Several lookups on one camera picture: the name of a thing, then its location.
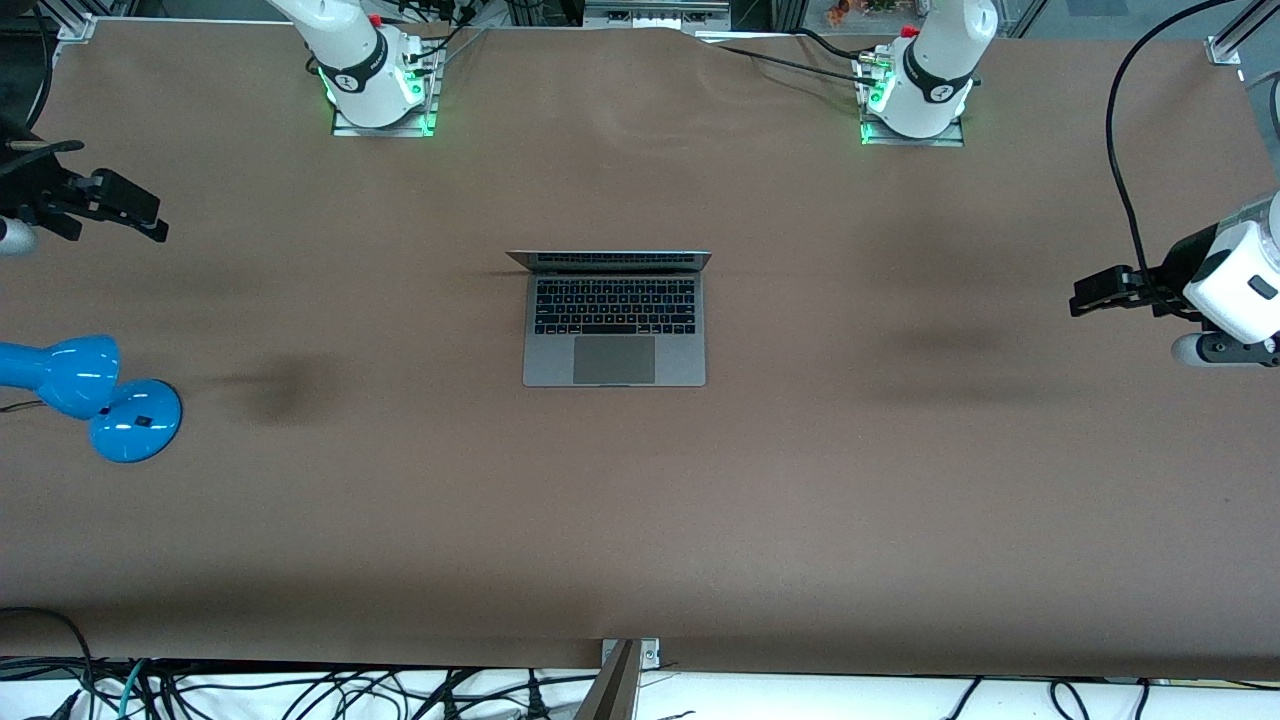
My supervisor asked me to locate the teal cable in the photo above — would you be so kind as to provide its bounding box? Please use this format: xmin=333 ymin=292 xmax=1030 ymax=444
xmin=115 ymin=658 xmax=153 ymax=720

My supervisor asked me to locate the black base cable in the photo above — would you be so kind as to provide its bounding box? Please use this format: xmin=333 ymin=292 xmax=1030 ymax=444
xmin=712 ymin=42 xmax=869 ymax=86
xmin=795 ymin=28 xmax=881 ymax=63
xmin=405 ymin=15 xmax=491 ymax=65

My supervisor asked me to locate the blue desk lamp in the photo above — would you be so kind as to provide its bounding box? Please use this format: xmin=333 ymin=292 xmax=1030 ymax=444
xmin=0 ymin=335 xmax=184 ymax=464

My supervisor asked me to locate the metal table clamp bracket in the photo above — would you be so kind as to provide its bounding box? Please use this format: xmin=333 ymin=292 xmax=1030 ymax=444
xmin=600 ymin=638 xmax=662 ymax=671

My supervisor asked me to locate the aluminium frame profile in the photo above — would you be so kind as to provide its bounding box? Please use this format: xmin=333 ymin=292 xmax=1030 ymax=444
xmin=1204 ymin=0 xmax=1280 ymax=67
xmin=38 ymin=0 xmax=98 ymax=43

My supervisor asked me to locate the grey network switch box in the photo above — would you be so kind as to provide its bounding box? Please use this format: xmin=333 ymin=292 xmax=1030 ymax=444
xmin=584 ymin=0 xmax=732 ymax=31

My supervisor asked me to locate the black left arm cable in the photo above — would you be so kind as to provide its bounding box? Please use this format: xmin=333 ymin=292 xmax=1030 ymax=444
xmin=1104 ymin=0 xmax=1237 ymax=303

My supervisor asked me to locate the grey aluminium laptop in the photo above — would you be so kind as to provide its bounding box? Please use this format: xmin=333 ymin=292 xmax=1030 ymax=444
xmin=506 ymin=249 xmax=713 ymax=389

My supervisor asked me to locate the brown table cover sheet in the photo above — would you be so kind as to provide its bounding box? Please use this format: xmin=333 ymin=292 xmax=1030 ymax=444
xmin=0 ymin=18 xmax=1280 ymax=683

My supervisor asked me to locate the black looped floor cable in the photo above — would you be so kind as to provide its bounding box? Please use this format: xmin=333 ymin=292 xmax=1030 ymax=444
xmin=0 ymin=606 xmax=98 ymax=720

